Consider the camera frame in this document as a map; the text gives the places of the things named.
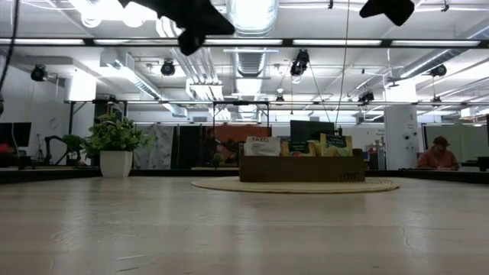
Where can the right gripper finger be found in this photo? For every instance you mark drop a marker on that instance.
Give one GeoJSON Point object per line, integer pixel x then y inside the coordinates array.
{"type": "Point", "coordinates": [374, 8]}

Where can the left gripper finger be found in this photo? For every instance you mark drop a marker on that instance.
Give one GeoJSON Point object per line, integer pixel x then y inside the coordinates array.
{"type": "Point", "coordinates": [219, 26]}

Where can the green tea packet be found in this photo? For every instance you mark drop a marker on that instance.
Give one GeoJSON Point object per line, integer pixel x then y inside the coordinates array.
{"type": "Point", "coordinates": [337, 147]}

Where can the yellow tea packet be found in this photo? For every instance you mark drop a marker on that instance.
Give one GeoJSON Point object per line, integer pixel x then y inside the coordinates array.
{"type": "Point", "coordinates": [316, 149]}

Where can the wooden tea organizer box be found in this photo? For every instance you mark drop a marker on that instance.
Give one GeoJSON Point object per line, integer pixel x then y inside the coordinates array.
{"type": "Point", "coordinates": [302, 170]}

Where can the round woven placemat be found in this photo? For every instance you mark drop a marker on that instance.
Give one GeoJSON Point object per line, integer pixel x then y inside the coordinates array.
{"type": "Point", "coordinates": [305, 187]}

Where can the background black robot arm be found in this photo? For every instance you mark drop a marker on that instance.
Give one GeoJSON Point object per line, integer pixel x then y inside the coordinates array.
{"type": "Point", "coordinates": [53, 139]}
{"type": "Point", "coordinates": [229, 147]}

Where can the black beam with light strips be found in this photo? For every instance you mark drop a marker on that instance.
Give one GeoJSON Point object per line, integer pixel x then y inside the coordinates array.
{"type": "Point", "coordinates": [237, 42]}

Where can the black ceiling spotlight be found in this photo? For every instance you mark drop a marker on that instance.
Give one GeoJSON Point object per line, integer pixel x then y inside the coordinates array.
{"type": "Point", "coordinates": [438, 70]}
{"type": "Point", "coordinates": [167, 68]}
{"type": "Point", "coordinates": [38, 73]}
{"type": "Point", "coordinates": [300, 63]}
{"type": "Point", "coordinates": [366, 97]}

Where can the orange partition panel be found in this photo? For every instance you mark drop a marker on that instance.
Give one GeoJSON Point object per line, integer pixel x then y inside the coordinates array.
{"type": "Point", "coordinates": [237, 131]}

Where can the black computer monitor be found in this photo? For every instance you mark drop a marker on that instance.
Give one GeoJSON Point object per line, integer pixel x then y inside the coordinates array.
{"type": "Point", "coordinates": [15, 134]}
{"type": "Point", "coordinates": [311, 130]}

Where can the blue bin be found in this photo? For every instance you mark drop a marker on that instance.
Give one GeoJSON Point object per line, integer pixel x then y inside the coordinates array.
{"type": "Point", "coordinates": [366, 156]}

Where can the person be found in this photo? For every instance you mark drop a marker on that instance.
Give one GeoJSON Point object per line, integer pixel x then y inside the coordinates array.
{"type": "Point", "coordinates": [437, 158]}

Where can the green plant in white pot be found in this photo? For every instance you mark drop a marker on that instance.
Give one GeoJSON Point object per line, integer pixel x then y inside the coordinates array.
{"type": "Point", "coordinates": [115, 164]}

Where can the small background potted plant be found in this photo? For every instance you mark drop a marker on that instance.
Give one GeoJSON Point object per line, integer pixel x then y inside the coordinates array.
{"type": "Point", "coordinates": [74, 142]}

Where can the small red object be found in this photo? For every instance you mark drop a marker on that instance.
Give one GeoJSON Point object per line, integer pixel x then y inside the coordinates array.
{"type": "Point", "coordinates": [5, 148]}

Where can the silver ceiling air duct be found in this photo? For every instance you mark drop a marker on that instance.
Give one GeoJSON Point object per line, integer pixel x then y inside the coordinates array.
{"type": "Point", "coordinates": [252, 19]}

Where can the background black frame stand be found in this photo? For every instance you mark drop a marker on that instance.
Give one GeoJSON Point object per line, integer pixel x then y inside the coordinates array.
{"type": "Point", "coordinates": [240, 102]}

